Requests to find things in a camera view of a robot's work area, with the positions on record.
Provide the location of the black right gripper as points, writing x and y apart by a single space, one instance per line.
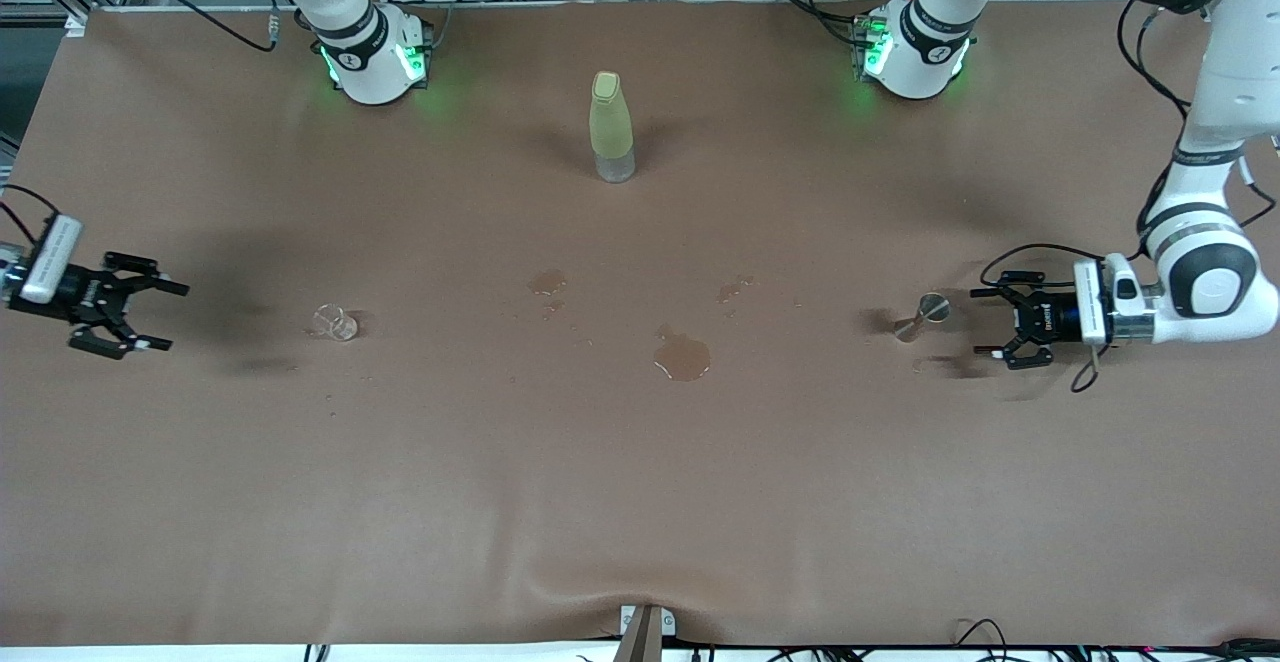
77 294

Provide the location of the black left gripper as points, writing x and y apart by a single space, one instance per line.
1050 321

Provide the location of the steel double cone jigger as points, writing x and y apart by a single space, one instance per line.
925 314

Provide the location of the clear glass measuring beaker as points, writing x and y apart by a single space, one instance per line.
336 323

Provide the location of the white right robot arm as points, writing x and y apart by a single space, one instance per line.
350 42

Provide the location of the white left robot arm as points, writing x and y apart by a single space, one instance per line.
1210 92

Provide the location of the streaky liquid splash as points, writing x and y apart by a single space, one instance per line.
733 290

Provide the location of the large liquid puddle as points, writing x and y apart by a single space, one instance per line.
684 357

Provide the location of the brown table cloth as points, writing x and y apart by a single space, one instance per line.
640 492

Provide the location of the small liquid puddle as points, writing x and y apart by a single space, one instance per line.
548 282

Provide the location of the green bottle with glass base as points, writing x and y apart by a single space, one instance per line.
612 122

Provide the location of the metal table edge bracket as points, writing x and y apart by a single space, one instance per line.
645 632

